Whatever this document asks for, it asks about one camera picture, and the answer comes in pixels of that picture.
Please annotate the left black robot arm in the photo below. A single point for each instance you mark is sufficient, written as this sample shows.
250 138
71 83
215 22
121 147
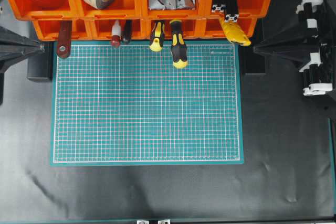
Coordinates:
14 49

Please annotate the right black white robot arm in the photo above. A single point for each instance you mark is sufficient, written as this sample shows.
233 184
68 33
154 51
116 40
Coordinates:
310 46

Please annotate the black rack foot right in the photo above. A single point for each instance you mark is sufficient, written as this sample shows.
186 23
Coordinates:
252 64

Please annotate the black rack foot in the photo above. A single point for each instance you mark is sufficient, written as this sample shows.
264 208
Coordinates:
252 64
40 66

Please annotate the black rack foot left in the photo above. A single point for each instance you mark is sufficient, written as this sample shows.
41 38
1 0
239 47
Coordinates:
40 66

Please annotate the green grid cutting mat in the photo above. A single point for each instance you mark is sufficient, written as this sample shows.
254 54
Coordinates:
131 106

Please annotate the orange lower bin with screwdrivers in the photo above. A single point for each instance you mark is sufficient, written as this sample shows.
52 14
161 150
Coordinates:
191 28

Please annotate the orange lower bin far-right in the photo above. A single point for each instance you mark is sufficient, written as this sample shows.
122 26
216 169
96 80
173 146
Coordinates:
213 29

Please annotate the yellow utility knife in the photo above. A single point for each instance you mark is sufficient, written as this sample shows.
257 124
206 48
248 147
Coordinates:
234 33

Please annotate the orange lower bin with small tools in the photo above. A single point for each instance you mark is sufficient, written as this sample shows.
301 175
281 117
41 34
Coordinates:
101 28

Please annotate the orange upper bin with tape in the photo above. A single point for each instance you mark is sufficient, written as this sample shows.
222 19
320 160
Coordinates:
124 9

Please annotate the orange upper bin with brackets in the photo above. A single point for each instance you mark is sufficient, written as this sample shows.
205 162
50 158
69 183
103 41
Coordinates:
196 13

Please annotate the orange upper bin far-left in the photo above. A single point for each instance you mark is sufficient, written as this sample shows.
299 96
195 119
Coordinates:
45 9

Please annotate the orange bin far-left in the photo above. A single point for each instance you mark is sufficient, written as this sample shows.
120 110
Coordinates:
45 9
48 30

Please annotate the orange lower bin far-left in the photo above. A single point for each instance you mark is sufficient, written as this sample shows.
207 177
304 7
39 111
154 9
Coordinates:
48 30

